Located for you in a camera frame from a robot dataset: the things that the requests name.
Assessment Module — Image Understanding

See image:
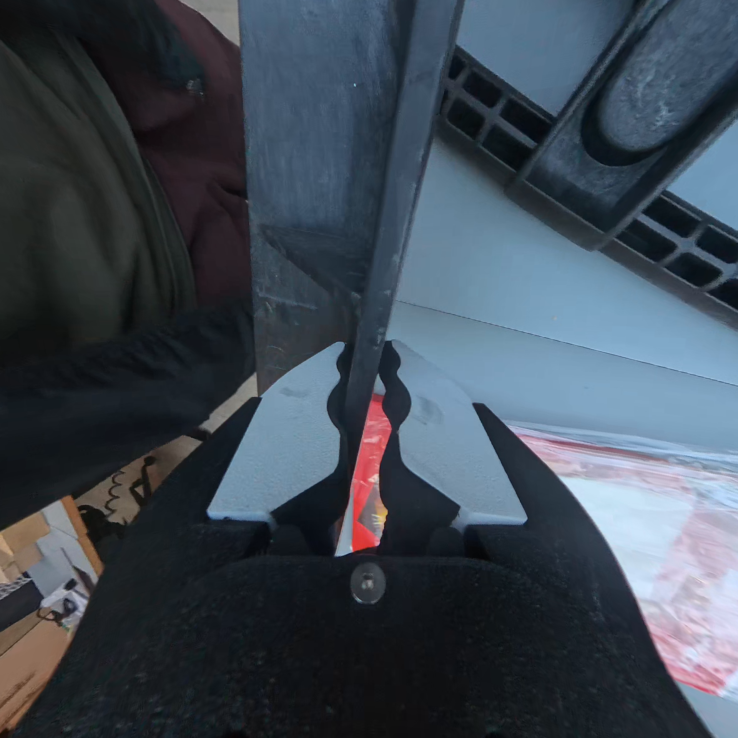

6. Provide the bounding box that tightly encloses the black plastic crate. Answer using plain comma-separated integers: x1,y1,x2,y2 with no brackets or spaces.
437,0,738,317

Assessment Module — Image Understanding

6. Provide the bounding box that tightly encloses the cardboard box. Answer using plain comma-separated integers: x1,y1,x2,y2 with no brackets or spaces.
0,618,77,734

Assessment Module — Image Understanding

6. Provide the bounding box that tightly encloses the red white plastic package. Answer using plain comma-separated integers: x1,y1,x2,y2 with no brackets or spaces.
340,393,738,694

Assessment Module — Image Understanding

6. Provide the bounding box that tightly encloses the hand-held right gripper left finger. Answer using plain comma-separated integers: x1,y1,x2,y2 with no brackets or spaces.
206,341,355,554

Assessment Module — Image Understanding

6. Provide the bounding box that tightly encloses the black coiled cable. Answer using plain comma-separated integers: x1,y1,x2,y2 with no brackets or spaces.
76,454,160,544

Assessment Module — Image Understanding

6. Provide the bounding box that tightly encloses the person in dark clothing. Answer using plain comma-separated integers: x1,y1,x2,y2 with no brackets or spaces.
0,0,254,370

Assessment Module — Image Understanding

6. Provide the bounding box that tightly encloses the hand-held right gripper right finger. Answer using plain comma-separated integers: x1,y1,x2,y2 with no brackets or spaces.
375,339,529,554

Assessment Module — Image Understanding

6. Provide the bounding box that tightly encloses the person's left forearm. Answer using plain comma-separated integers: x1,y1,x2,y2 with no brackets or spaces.
0,308,258,531

